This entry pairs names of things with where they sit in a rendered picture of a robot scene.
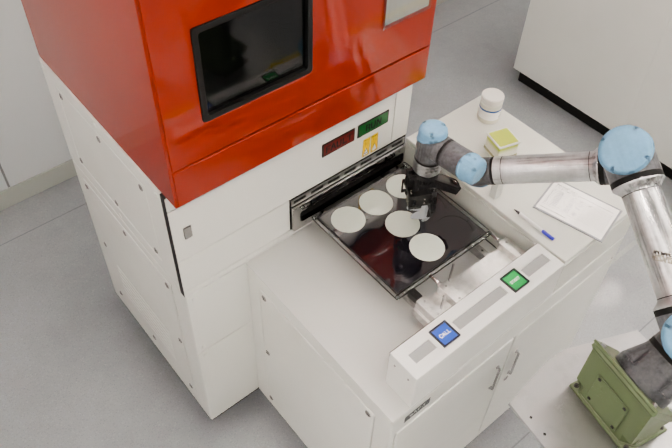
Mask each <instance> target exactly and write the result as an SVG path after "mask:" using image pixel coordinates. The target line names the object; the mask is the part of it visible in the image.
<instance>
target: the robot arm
mask: <svg viewBox="0 0 672 448"><path fill-rule="evenodd" d="M416 139H417V141H416V148H415V155H414V161H413V167H412V168H406V175H405V179H402V186H401V193H403V192H405V195H406V198H407V200H406V204H407V210H413V211H417V212H415V213H413V214H412V215H411V216H410V218H411V219H421V221H422V222H424V221H427V220H428V219H429V218H430V217H432V216H433V214H434V213H435V209H436V202H437V191H436V189H440V190H443V191H446V192H449V193H452V194H455V195H456V194H457V193H458V192H459V191H460V190H461V187H460V185H459V182H458V181H457V180H456V179H455V178H452V177H449V176H446V175H443V174H440V170H441V167H442V168H443V169H445V170H447V171H448V172H450V173H451V174H453V175H454V176H456V177H457V178H458V179H459V180H460V181H462V182H465V183H467V184H469V185H471V186H473V187H478V188H483V187H486V186H488V185H503V184H532V183H561V182H589V181H594V182H596V183H597V184H598V185H610V188H611V190H612V193H613V194H615V195H617V196H619V197H621V198H622V201H623V204H624V206H625V209H626V212H627V215H628V218H629V221H630V224H631V227H632V229H633V232H634V235H635V238H636V241H637V244H638V247H639V249H640V252H641V255H642V258H643V261H644V264H645V267H646V270H647V272H648V275H649V278H650V281H651V284H652V287H653V290H654V293H655V295H656V298H657V303H656V305H655V307H654V309H653V312H654V315H655V318H656V321H657V324H658V327H659V330H660V331H658V332H657V333H656V334H655V335H654V336H652V337H651V338H650V339H649V340H647V341H646V342H644V343H641V344H639V345H636V346H634V347H631V348H628V349H626V350H623V351H621V352H620V353H619V354H618V355H617V356H615V358H616V360H617V361H618V363H619V364H620V366H621V367H622V368H623V370H624V371H625V372H626V373H627V375H628V376H629V377H630V378H631V379H632V380H633V382H634V383H635V384H636V385H637V386H638V387H639V388H640V389H641V390H642V391H643V392H644V393H645V394H646V395H647V396H648V397H649V398H650V399H651V400H652V401H653V402H655V403H656V404H657V405H658V406H659V407H660V408H662V409H664V408H666V407H667V406H668V405H670V404H671V402H672V215H671V212H670V209H669V207H668V204H667V201H666V199H665V196H664V193H663V190H662V188H661V185H662V182H663V181H664V179H665V174H664V172H663V169H662V166H661V163H660V161H659V158H658V155H657V152H656V150H655V146H654V141H653V139H652V137H651V136H650V135H649V133H647V132H646V131H645V130H643V129H642V128H640V127H637V126H634V125H621V126H617V127H615V128H613V129H611V130H609V131H608V132H607V133H606V134H605V135H604V136H603V137H602V139H601V141H600V143H599V146H598V147H597V148H596V149H595V150H594V151H585V152H567V153H548V154H530V155H511V156H495V157H481V156H480V155H478V154H477V153H474V152H472V151H471V150H469V149H467V148H466V147H464V146H463V145H461V144H459V143H458V142H456V141H455V140H453V139H452V138H450V137H449V136H448V128H447V126H446V124H445V123H443V122H442V121H440V120H436V119H429V120H426V121H424V122H422V124H421V125H420V127H419V131H418V135H417V137H416ZM403 183H404V185H405V188H406V189H403Z"/></svg>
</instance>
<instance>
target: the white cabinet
mask: <svg viewBox="0 0 672 448"><path fill-rule="evenodd" d="M623 239H624V236H623V237H622V238H621V239H620V240H618V241H617V242H616V243H615V244H613V245H612V246H611V247H610V248H608V249H607V250H606V251H605V252H603V253H602V254H601V255H600V256H598V257H597V258H596V259H595V260H593V261H592V262H591V263H590V264H588V265H587V266H586V267H585V268H583V269H582V270H581V271H580V272H579V273H577V274H576V275H575V276H574V277H572V278H571V279H570V280H569V281H567V282H566V283H565V284H564V285H562V286H561V287H560V288H559V289H557V290H556V291H555V292H554V293H552V296H550V297H549V298H548V299H547V300H545V301H544V302H543V303H542V304H540V305H539V306H538V307H537V308H535V309H534V310H533V311H532V312H530V313H529V314H528V315H527V316H525V317H524V318H523V319H522V320H520V321H519V322H518V323H517V324H516V325H514V326H513V327H512V328H511V329H509V330H508V331H507V332H506V333H504V334H503V335H502V336H501V337H499V338H498V339H497V340H496V341H494V342H493V343H492V344H491V345H489V346H488V347H487V348H486V349H484V350H483V351H482V352H481V353H479V354H478V355H477V356H476V357H474V358H473V359H472V360H471V361H469V362H468V363H467V364H466V365H465V366H463V367H462V368H461V369H460V370H458V371H457V372H456V373H455V374H453V375H452V376H451V377H450V378H448V379H447V380H446V381H445V382H443V383H442V384H441V385H440V386H438V387H437V388H436V389H435V390H433V391H432V392H431V393H430V394H428V395H427V396H426V397H425V398H423V399H422V400H421V401H420V402H418V403H417V404H416V405H415V406H414V407H412V408H411V409H410V410H409V411H407V412H406V413H405V414H404V415H402V416H401V417H400V418H399V419H397V420H396V421H395V422H394V423H392V422H391V421H390V420H389V419H388V418H387V417H386V416H385V415H384V414H383V412H382V411H381V410H380V409H379V408H378V407H377V406H376V405H375V404H374V403H373V402H372V400H371V399H370V398H369V397H368V396H367V395H366V394H365V393H364V392H363V391H362V390H361V388H360V387H359V386H358V385H357V384H356V383H355V382H354V381H353V380H352V379H351V378H350V376H349V375H348V374H347V373H346V372H345V371H344V370H343V369H342V368H341V367H340V366H339V364H338V363H337V362H336V361H335V360H334V359H333V358H332V357H331V356H330V355H329V354H328V352H327V351H326V350H325V349H324V348H323V347H322V346H321V345H320V344H319V343H318V342H317V340H316V339H315V338H314V337H313V336H312V335H311V334H310V333H309V332H308V331H307V330H306V329H305V327H304V326H303V325H302V324H301V323H300V322H299V321H298V320H297V319H296V318H295V317H294V315H293V314H292V313H291V312H290V311H289V310H288V309H287V308H286V307H285V306H284V305H283V303H282V302H281V301H280V300H279V299H278V298H277V297H276V296H275V295H274V294H273V293H272V291H271V290H270V289H269V288H268V287H267V286H266V285H265V284H264V283H263V282H262V281H261V279H260V278H259V277H258V276H257V275H256V274H255V273H254V272H253V271H252V270H251V269H250V267H249V266H248V265H247V271H248V281H249V291H250V301H251V311H252V321H253V331H254V341H255V351H256V362H257V372H258V382H259V389H260V390H261V391H262V392H263V394H264V395H265V396H266V397H267V398H268V400H269V401H270V402H271V403H272V405H273V406H274V407H275V408H276V409H277V411H278V412H279V413H280V414H281V416H282V417H283V418H284V419H285V420H286V422H287V423H288V424H289V425H290V427H291V428H292V429H293V430H294V431H295V433H296V434H297V435H298V436H299V438H300V439H301V440H302V441H303V442H304V444H305V445H306V446H307V447H308V448H464V447H465V446H466V445H467V444H469V443H470V442H471V441H472V440H473V439H474V438H475V437H477V436H478V435H479V434H480V433H481V432H482V431H483V430H485V429H486V428H487V427H488V426H489V425H490V424H491V423H493V422H494V421H495V420H496V419H497V418H498V417H499V416H500V415H502V414H503V413H504V412H505V411H506V410H507V409H508V408H510V407H509V405H508V404H509V402H510V401H511V400H512V399H513V398H514V397H515V396H516V395H517V394H518V392H519V391H520V390H521V389H522V388H523V387H524V386H525V385H526V384H527V382H528V381H529V380H530V379H531V378H532V377H533V376H534V375H535V374H536V372H537V371H538V370H539V369H540V368H541V367H542V366H543V365H544V363H545V362H546V361H547V360H548V359H549V358H551V357H553V356H555V355H556V354H558V353H560V352H561V351H563V350H565V349H567V348H569V347H570V345H571V343H572V341H573V339H574V337H575V335H576V333H577V331H578V329H579V327H580V325H581V323H582V321H583V319H584V317H585V315H586V313H587V311H588V309H589V307H590V305H591V303H592V301H593V299H594V297H595V295H596V293H597V291H598V289H599V287H600V285H601V283H602V281H603V279H604V277H605V275H606V273H607V271H608V269H609V267H610V265H611V263H612V261H613V259H614V257H615V255H616V253H617V251H618V249H619V247H620V245H621V243H622V241H623Z"/></svg>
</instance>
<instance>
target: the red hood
mask: <svg viewBox="0 0 672 448"><path fill-rule="evenodd" d="M436 1H437V0H21V2H22V5H23V8H24V11H25V14H26V17H27V20H28V23H29V26H30V29H31V32H32V36H33V39H34V42H35V45H36V48H37V51H38V54H39V56H40V57H41V59H42V60H43V61H44V62H45V63H46V64H47V65H48V66H49V67H50V69H51V70H52V71H53V72H54V73H55V74H56V75H57V76H58V78H59V79H60V80H61V81H62V82H63V83H64V84H65V85H66V86H67V88H68V89H69V90H70V91H71V92H72V93H73V94H74V95H75V97H76V98H77V99H78V100H79V101H80V102H81V103H82V104H83V105H84V107H85V108H86V109H87V110H88V111H89V112H90V113H91V114H92V116H93V117H94V118H95V119H96V120H97V121H98V122H99V123H100V124H101V126H102V127H103V128H104V129H105V130H106V131H107V132H108V133H109V135H110V136H111V137H112V138H113V139H114V140H115V141H116V142H117V143H118V145H119V146H120V147H121V148H122V149H123V150H124V151H125V152H126V154H127V155H128V156H129V157H130V158H131V159H132V160H133V161H134V163H135V164H136V165H137V166H138V167H139V168H140V169H141V170H142V171H143V173H144V174H145V175H146V176H147V177H148V178H149V179H150V180H151V182H152V183H153V184H154V185H155V186H156V187H157V188H158V189H159V190H160V192H161V193H162V194H163V195H164V196H165V197H166V198H167V199H168V201H169V202H170V203H171V204H172V205H173V206H174V207H175V208H176V209H177V208H179V207H181V206H183V205H185V204H187V203H189V202H190V201H192V200H194V199H196V198H198V197H200V196H202V195H204V194H206V193H208V192H209V191H211V190H213V189H215V188H217V187H219V186H221V185H223V184H225V183H226V182H228V181H230V180H232V179H234V178H236V177H238V176H240V175H242V174H244V173H245V172H247V171H249V170H251V169H253V168H255V167H257V166H259V165H261V164H262V163H264V162H266V161H268V160H270V159H272V158H274V157H276V156H278V155H280V154H281V153H283V152H285V151H287V150H289V149H291V148H293V147H295V146H297V145H298V144H300V143H302V142H304V141H306V140H308V139H310V138H312V137H314V136H315V135H317V134H319V133H321V132H323V131H325V130H327V129H329V128H331V127H333V126H334V125H336V124H338V123H340V122H342V121H344V120H346V119H348V118H350V117H351V116H353V115H355V114H357V113H359V112H361V111H363V110H365V109H367V108H369V107H370V106H372V105H374V104H376V103H378V102H380V101H382V100H384V99H386V98H387V97H389V96H391V95H393V94H395V93H397V92H399V91H401V90H403V89H405V88H406V87H408V86H410V85H412V84H414V83H416V82H418V81H420V80H422V79H423V78H425V76H426V69H427V62H428V55H429V48H430V42H431V35H432V28H433V21H434V14H435V8H436Z"/></svg>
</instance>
